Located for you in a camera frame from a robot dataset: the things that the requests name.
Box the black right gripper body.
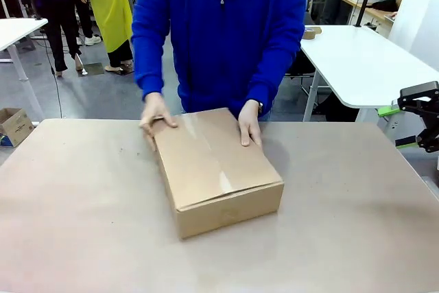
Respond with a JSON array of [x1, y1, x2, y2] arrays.
[[399, 80, 439, 130]]

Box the brown cardboard box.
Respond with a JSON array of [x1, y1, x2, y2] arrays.
[[150, 107, 285, 241]]

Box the blue sleeved right forearm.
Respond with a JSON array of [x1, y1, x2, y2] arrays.
[[131, 28, 166, 102]]

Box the blue sleeved left forearm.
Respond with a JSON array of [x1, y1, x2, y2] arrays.
[[252, 42, 299, 110]]

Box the small printed cardboard box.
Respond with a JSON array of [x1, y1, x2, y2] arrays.
[[0, 107, 36, 149]]

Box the person's left hand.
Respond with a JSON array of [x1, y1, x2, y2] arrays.
[[237, 99, 264, 152]]

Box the person's right hand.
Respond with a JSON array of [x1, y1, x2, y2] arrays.
[[139, 92, 179, 152]]

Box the large white table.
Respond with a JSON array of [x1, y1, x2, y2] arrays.
[[299, 25, 439, 143]]

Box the black bag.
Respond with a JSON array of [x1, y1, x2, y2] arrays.
[[371, 0, 399, 13]]

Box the wooden table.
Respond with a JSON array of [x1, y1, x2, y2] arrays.
[[342, 0, 396, 27]]

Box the brown tape roll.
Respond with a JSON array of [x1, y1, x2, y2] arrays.
[[302, 26, 323, 41]]

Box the person in blue jacket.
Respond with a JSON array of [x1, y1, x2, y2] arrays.
[[131, 0, 309, 123]]

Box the person in yellow apron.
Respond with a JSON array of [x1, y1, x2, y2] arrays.
[[86, 0, 135, 75]]

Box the dark floor plate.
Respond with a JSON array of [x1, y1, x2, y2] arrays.
[[77, 62, 106, 77]]

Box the person with white sneakers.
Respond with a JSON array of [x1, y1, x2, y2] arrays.
[[73, 0, 102, 47]]

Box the person in black clothes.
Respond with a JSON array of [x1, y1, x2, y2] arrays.
[[32, 0, 85, 78]]

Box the white table with round corner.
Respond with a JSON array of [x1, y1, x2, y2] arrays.
[[0, 17, 49, 123]]

